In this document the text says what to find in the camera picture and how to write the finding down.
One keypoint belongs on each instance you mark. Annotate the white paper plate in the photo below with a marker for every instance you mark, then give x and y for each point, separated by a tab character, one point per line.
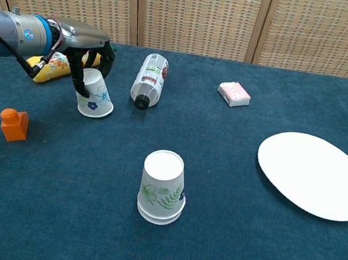
314	175

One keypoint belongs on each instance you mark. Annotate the orange toy block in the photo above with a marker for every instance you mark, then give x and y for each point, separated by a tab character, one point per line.
14	128

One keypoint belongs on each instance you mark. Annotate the woven bamboo folding screen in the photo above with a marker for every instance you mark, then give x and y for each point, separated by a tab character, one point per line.
199	6

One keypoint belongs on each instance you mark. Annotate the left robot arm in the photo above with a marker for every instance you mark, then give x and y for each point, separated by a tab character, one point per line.
2	32

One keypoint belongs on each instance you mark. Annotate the paper cup blue flower print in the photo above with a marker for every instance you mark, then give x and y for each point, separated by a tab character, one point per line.
98	100

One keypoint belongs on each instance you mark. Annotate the yellow sauce bottle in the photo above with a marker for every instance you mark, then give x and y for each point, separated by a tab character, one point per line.
51	71

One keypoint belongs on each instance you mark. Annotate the paper cup green leaf print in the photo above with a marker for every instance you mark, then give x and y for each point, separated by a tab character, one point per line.
162	175

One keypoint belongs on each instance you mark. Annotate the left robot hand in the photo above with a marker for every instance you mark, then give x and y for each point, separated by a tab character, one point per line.
82	36

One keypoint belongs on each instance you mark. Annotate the blue felt tablecloth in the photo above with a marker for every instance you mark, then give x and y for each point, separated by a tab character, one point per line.
240	249

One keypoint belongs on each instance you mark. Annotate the clear plastic bottle black cap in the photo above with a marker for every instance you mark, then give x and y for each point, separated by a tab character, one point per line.
148	82

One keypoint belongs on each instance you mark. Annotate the white paper cup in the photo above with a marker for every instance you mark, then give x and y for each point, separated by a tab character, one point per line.
158	220

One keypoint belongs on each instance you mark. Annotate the pink tissue pack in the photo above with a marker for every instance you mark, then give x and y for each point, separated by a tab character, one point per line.
234	93

